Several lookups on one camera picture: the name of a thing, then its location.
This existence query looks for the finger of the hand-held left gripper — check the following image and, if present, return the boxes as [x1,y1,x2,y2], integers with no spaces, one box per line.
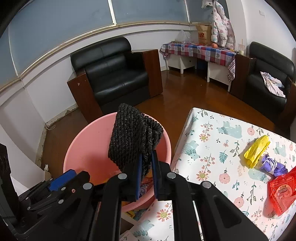
[28,170,77,200]
[52,171,90,205]

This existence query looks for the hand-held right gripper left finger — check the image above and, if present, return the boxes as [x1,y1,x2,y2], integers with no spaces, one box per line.
[55,152,142,241]

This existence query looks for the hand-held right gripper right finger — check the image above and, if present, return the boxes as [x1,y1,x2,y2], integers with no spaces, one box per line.
[151,150,270,241]

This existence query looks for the pink plastic basin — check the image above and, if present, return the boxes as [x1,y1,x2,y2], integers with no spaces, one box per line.
[63,112,172,212]

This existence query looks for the black foam net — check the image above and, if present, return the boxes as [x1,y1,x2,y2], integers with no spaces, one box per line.
[108,103,164,179]

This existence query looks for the floral tablecloth table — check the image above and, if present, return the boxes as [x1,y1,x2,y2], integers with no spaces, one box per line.
[120,107,296,241]

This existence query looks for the black armchair with wooden sides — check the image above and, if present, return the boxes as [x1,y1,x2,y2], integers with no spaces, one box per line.
[67,36,163,124]
[230,41,296,127]

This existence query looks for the purple glove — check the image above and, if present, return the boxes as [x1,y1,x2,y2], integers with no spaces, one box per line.
[261,154,288,174]

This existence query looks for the white desk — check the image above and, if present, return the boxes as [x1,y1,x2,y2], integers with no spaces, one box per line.
[165,54,233,92]

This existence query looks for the red plastic bag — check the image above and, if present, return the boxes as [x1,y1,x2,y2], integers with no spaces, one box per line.
[268,166,296,216]

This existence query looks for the side table with plaid cloth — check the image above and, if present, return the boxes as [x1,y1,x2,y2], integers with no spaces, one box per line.
[160,42,237,81]

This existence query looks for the clear plastic bag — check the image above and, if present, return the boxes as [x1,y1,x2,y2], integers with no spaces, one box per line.
[176,29,192,43]

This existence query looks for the pale printed cloth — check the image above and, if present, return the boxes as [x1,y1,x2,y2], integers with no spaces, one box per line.
[260,71,286,98]

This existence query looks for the brown paper bag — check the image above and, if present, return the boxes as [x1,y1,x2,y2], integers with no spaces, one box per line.
[196,23,213,44]

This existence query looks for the large frosted window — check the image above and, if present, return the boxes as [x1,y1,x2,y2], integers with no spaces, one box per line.
[0,0,192,93]

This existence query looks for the floral padded jacket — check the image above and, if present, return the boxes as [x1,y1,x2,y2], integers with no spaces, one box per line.
[210,1,236,49]

